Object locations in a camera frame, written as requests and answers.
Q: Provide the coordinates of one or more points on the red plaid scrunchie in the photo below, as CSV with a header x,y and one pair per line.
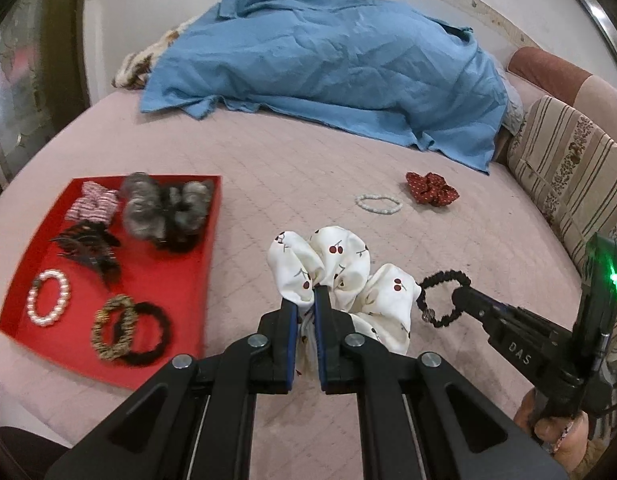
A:
x,y
93,205

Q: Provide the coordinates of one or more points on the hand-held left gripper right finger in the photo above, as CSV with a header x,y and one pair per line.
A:
x,y
322,342

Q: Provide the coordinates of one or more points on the white cherry print scrunchie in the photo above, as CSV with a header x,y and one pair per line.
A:
x,y
348,280

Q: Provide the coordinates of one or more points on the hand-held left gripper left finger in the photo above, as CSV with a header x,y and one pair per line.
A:
x,y
292,345

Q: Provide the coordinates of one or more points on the striped floral cushion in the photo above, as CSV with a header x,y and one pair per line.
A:
x,y
573,170

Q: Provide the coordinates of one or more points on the wooden door frame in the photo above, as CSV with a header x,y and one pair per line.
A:
x,y
38,60

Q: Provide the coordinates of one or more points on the person's right hand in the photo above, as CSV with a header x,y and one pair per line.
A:
x,y
551,430

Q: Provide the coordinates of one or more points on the blue cloth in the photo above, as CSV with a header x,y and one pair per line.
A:
x,y
328,75

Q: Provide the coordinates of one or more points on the red tray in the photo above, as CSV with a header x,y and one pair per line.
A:
x,y
188,285

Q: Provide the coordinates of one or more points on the metal mirror frame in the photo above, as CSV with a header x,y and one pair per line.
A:
x,y
593,10

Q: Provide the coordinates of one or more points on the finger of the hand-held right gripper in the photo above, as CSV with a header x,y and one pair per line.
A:
x,y
468,316
481,302

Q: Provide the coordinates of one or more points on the brown white fuzzy blanket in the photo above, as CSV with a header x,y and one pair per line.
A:
x,y
143,62

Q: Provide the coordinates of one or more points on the red polka dot scrunchie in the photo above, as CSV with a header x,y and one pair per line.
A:
x,y
431,187

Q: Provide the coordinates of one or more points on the rhinestone butterfly hair claw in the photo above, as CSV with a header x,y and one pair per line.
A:
x,y
76,240

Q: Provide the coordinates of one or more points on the dark grey scrunchie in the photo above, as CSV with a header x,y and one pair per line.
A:
x,y
186,215

